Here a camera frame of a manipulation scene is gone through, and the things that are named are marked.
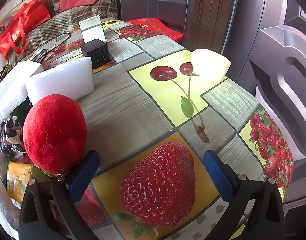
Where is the black cable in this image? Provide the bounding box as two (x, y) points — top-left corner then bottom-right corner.
(32, 32), (72, 63)

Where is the black cube charger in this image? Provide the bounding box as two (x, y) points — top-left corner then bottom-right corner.
(80, 39), (110, 69)

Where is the white metal bracket stand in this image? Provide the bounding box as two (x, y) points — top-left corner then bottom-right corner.
(79, 16), (107, 43)

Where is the fruit print tablecloth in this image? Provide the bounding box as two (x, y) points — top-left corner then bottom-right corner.
(49, 19), (294, 239)

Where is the yellow snack pack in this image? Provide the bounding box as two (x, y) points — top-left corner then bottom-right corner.
(7, 161), (47, 204)

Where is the red bag on chair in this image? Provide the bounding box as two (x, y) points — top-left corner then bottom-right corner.
(127, 18), (184, 43)

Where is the pink red helmet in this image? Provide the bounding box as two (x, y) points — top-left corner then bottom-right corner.
(0, 16), (13, 35)

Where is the plaid covered bench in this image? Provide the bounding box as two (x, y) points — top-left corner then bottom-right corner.
(8, 0), (118, 67)

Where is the white foam block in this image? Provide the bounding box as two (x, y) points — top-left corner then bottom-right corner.
(25, 57), (94, 104)
(0, 61), (44, 124)

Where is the yellow hexagonal sponge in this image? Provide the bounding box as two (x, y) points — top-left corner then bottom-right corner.
(190, 49), (231, 81)

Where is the leopard print scrunchie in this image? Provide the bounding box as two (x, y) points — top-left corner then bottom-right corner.
(0, 116), (26, 161)

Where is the red plush apple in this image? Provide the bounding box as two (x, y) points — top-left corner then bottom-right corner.
(23, 94), (87, 174)

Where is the glossy red tote bag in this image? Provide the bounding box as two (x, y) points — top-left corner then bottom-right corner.
(0, 0), (51, 60)

